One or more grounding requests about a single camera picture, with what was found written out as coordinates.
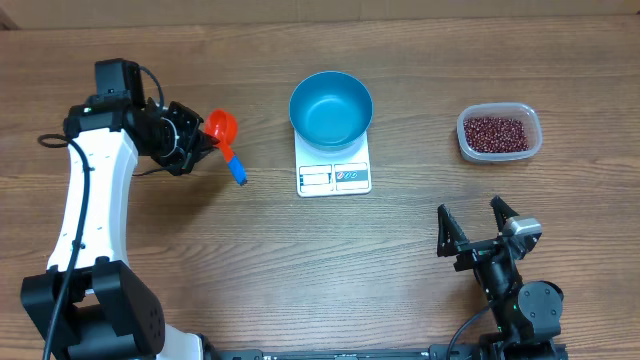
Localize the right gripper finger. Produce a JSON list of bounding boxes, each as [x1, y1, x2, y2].
[[490, 195, 518, 233], [437, 204, 470, 257]]

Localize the red scoop with blue handle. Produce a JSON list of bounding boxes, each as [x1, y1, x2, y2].
[[204, 109, 248, 186]]

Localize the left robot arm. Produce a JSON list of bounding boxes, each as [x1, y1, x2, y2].
[[20, 92, 218, 359]]

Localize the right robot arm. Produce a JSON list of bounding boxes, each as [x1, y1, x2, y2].
[[437, 196, 568, 360]]

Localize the white kitchen scale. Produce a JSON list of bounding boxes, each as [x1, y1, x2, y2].
[[294, 133, 372, 198]]

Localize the blue bowl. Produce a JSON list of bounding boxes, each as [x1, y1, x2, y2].
[[288, 71, 374, 151]]

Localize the red beans in container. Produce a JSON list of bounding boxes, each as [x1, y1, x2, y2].
[[463, 117, 529, 153]]

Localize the clear plastic container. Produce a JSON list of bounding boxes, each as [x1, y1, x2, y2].
[[456, 102, 543, 164]]

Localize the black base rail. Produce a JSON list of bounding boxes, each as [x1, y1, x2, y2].
[[213, 344, 448, 360]]

